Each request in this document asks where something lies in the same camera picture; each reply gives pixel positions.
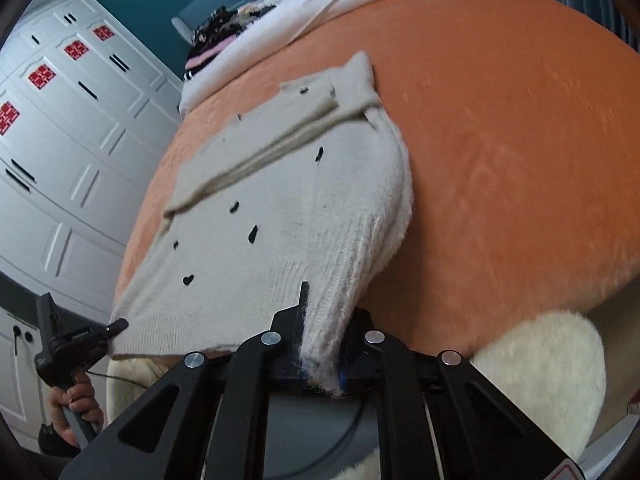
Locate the teal upholstered headboard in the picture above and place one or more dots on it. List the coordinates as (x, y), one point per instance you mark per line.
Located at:
(210, 7)

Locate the orange bed blanket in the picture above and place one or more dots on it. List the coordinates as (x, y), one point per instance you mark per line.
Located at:
(500, 160)

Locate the person's left forearm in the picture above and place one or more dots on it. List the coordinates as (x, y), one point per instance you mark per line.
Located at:
(50, 442)

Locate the black and pink patterned garment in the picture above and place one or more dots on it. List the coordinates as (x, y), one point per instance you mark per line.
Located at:
(215, 35)

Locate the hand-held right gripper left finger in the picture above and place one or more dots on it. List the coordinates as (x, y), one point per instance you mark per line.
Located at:
(289, 327)

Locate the cream sweater with black hearts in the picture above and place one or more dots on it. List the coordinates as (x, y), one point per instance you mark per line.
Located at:
(280, 185)

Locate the white wardrobe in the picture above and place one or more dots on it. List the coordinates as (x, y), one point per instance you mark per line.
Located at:
(65, 170)

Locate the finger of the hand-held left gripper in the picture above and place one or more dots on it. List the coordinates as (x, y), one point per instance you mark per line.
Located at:
(118, 326)

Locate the person's left hand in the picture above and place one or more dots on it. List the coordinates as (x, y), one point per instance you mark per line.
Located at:
(82, 400)

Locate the white duvet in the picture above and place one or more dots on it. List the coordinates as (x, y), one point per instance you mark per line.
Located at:
(310, 15)

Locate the red paper cutout decoration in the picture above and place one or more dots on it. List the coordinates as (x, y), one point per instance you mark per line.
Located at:
(76, 50)
(6, 117)
(41, 76)
(103, 33)

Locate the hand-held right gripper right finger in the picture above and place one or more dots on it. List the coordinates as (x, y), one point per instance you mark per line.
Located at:
(361, 327)

